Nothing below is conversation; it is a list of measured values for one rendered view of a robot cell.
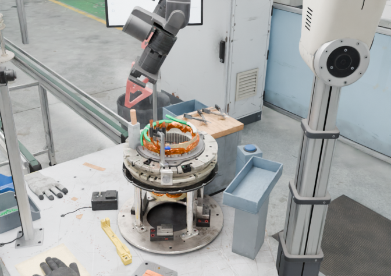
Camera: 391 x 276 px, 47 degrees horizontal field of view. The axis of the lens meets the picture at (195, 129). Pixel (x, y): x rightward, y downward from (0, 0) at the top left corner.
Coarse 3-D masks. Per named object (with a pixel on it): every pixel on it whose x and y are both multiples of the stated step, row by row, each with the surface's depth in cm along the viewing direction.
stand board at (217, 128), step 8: (192, 112) 183; (216, 112) 183; (184, 120) 176; (192, 120) 176; (208, 120) 177; (216, 120) 177; (224, 120) 177; (232, 120) 177; (200, 128) 170; (208, 128) 170; (216, 128) 170; (224, 128) 170; (232, 128) 171; (240, 128) 174; (216, 136) 168
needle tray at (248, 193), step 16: (256, 160) 152; (240, 176) 144; (256, 176) 148; (272, 176) 148; (224, 192) 133; (240, 192) 140; (256, 192) 140; (240, 208) 132; (256, 208) 130; (240, 224) 144; (256, 224) 141; (240, 240) 147; (256, 240) 145
